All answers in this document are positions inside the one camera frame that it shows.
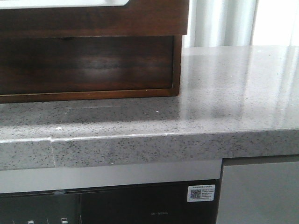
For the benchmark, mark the white sheer curtain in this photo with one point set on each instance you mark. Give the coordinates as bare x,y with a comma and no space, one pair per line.
214,23

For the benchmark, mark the dark wooden drawer cabinet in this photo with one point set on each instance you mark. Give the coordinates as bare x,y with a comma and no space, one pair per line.
177,70

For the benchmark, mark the wooden drawer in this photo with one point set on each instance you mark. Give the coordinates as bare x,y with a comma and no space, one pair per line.
136,18
93,65

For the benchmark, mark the grey cabinet door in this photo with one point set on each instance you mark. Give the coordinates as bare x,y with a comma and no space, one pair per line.
259,190

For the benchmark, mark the white QR code sticker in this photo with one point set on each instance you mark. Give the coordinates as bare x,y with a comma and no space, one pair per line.
201,193

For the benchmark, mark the black built-in appliance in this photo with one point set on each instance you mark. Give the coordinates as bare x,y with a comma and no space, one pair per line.
122,194

